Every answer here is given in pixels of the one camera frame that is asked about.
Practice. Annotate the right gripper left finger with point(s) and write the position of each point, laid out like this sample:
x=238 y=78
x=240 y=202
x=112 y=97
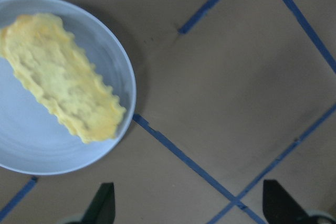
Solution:
x=102 y=207

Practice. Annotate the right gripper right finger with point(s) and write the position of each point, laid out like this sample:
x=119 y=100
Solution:
x=279 y=207

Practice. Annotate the light blue plate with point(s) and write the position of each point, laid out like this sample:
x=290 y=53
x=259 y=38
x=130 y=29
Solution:
x=32 y=139

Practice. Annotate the yellow bread roll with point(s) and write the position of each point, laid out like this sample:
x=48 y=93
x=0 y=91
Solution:
x=47 y=61

